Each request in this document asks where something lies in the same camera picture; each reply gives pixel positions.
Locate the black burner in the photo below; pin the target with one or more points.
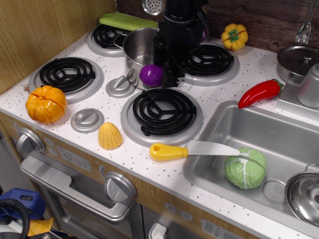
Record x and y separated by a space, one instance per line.
78 78
161 115
107 41
211 65

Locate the hanging perforated ladle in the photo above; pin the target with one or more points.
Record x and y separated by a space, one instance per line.
153 7

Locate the silver oven door handle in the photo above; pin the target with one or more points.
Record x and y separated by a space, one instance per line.
59 183

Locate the red toy chili pepper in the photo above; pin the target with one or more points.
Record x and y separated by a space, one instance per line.
262 91

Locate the green toy cabbage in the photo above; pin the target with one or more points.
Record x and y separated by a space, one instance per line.
247 170

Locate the silver pan with lid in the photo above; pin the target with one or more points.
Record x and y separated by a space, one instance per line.
294 63

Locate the oven clock display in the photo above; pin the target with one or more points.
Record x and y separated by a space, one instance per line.
74 158

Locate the yellow toy bell pepper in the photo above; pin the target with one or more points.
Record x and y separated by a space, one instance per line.
234 37

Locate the orange toy pumpkin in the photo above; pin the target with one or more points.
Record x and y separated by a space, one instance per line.
46 104

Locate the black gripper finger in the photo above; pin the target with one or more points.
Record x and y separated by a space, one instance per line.
171 75

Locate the silver stove knob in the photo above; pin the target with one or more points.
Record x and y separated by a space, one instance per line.
87 120
119 88

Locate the back right black burner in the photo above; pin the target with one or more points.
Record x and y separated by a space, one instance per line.
211 65

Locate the right oven front knob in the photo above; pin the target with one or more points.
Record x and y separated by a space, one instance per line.
118 188

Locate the oven knob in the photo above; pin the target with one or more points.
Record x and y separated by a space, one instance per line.
29 141
118 188

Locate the hanging glass utensil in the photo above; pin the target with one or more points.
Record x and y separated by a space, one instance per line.
305 32

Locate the front right black burner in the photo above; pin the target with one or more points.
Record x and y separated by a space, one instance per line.
161 115

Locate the lower silver stove knob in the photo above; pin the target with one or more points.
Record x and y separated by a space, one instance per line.
87 120

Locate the steel pot in sink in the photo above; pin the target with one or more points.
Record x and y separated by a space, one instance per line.
302 195

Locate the front left black burner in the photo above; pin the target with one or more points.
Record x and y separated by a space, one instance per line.
78 78

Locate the purple toy eggplant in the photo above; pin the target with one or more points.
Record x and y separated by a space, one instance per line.
151 75

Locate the purple striped toy onion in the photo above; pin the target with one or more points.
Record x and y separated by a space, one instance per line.
205 34

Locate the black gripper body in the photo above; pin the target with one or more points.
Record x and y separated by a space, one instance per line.
177 37

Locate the yellow toy corn piece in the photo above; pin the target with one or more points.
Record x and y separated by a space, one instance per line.
109 136

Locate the silver metal cup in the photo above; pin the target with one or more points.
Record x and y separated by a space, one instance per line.
308 93

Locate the blue object with cable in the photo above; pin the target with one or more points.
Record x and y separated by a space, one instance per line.
22 204

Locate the left oven front knob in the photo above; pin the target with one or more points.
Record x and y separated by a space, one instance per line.
29 141

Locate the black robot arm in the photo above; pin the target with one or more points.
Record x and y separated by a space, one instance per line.
185 9

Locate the upper silver stove knob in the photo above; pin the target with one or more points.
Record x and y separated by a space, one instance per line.
119 88

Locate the yellow handled toy knife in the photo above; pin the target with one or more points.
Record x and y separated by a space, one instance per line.
164 152

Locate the back left black burner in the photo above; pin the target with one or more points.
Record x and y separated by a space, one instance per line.
107 41

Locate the green cutting board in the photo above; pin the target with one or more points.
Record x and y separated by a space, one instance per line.
125 21

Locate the stainless steel pot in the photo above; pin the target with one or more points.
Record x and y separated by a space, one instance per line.
138 47

